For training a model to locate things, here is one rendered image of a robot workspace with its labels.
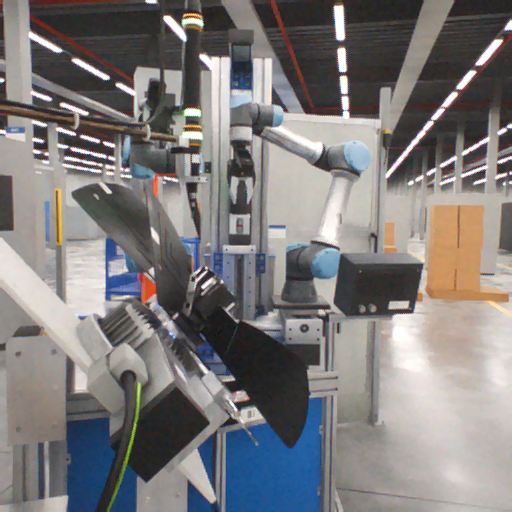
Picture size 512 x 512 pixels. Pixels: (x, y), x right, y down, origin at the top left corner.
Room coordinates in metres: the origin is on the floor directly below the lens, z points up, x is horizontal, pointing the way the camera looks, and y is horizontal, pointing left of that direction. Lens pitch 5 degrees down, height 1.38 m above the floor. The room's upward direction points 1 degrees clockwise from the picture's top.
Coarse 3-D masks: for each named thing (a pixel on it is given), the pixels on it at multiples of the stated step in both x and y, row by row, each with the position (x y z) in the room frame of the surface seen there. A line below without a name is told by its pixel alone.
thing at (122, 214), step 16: (80, 192) 1.08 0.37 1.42; (96, 192) 1.12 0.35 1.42; (112, 192) 1.16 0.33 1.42; (128, 192) 1.22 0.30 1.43; (96, 208) 1.08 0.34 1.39; (112, 208) 1.12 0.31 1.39; (128, 208) 1.15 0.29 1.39; (144, 208) 1.21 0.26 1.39; (112, 224) 1.09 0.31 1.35; (128, 224) 1.12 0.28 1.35; (144, 224) 1.15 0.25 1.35; (128, 240) 1.09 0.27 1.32; (144, 240) 1.12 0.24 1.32; (144, 256) 1.09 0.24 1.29
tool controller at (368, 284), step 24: (360, 264) 1.64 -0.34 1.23; (384, 264) 1.66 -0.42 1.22; (408, 264) 1.69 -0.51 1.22; (336, 288) 1.75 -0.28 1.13; (360, 288) 1.66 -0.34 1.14; (384, 288) 1.68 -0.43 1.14; (408, 288) 1.71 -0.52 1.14; (360, 312) 1.68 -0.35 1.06; (384, 312) 1.72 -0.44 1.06; (408, 312) 1.74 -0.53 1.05
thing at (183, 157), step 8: (176, 144) 1.15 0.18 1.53; (184, 144) 1.16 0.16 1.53; (176, 152) 1.16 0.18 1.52; (184, 152) 1.15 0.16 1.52; (176, 160) 1.17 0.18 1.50; (184, 160) 1.16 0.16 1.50; (176, 168) 1.17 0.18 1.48; (184, 168) 1.16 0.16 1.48; (184, 176) 1.16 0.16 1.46; (192, 176) 1.16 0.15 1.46; (200, 176) 1.17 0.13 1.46
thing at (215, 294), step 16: (208, 272) 1.08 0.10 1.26; (208, 288) 1.06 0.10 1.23; (224, 288) 1.06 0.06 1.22; (192, 304) 1.05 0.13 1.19; (208, 304) 1.05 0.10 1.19; (224, 304) 1.06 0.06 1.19; (176, 320) 1.02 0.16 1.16; (192, 320) 1.06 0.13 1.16; (208, 320) 1.06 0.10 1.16; (192, 336) 1.03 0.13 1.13
